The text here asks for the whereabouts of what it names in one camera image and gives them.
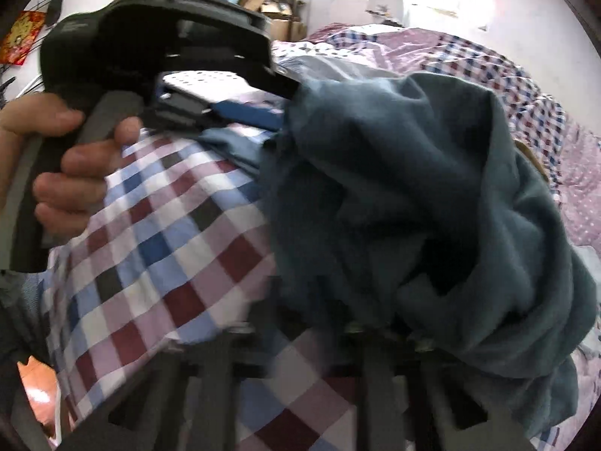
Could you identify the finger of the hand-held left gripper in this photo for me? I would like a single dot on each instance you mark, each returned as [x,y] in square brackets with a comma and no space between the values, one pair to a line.
[277,81]
[197,110]

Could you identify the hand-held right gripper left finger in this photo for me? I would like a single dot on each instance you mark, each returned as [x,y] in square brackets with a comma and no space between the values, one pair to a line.
[206,385]

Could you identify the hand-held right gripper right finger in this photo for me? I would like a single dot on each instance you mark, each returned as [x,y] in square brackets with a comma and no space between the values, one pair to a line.
[380,385]

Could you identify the teal sweatshirt with logo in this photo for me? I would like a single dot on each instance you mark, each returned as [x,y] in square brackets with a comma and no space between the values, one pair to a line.
[399,174]

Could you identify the person's left hand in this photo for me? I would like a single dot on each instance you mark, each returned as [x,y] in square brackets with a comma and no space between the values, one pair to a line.
[80,192]

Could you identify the stack of cardboard boxes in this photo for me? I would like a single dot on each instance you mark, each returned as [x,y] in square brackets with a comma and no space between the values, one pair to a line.
[277,7]

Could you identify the checked and dotted duvet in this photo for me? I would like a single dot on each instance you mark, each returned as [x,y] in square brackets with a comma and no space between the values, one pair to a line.
[469,51]

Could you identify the red wall hanging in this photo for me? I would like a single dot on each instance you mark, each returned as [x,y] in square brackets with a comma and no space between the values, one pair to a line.
[21,37]

